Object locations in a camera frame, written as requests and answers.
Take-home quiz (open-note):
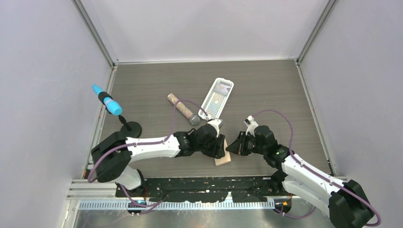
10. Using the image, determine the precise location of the blue microphone on stand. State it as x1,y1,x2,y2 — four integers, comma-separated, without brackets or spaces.
92,84,123,116

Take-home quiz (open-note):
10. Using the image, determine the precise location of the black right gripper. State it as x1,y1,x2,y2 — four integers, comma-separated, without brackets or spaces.
226,131,267,156

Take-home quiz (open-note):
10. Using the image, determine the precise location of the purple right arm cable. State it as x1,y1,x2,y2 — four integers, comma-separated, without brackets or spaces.
250,109,382,228

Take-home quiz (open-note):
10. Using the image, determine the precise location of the white plastic mesh basket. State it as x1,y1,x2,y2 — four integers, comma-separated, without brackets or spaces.
198,78,234,121

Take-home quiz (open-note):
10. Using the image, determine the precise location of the card in white basket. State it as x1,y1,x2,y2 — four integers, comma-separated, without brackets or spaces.
214,83,231,96

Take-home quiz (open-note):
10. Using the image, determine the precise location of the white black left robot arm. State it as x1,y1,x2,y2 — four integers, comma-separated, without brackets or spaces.
88,119,225,197

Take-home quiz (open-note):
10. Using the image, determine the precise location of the black round microphone stand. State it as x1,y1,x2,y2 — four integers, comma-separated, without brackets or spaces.
118,115,142,138

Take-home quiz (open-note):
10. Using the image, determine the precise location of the glitter handle microphone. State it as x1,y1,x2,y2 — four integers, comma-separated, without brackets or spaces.
167,93,200,126

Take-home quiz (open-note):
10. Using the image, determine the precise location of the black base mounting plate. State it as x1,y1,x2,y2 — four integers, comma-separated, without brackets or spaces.
138,176,284,204

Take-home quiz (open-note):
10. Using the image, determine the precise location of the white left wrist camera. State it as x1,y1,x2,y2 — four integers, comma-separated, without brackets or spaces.
207,119,223,137

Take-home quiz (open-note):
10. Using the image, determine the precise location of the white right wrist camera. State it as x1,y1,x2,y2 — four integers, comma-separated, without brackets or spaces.
244,115,259,136

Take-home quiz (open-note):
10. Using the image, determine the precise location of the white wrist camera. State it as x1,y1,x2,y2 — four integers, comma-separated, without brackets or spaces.
244,115,259,136
207,119,223,137

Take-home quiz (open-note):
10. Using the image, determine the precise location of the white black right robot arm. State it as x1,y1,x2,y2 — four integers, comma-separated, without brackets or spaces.
226,125,374,228

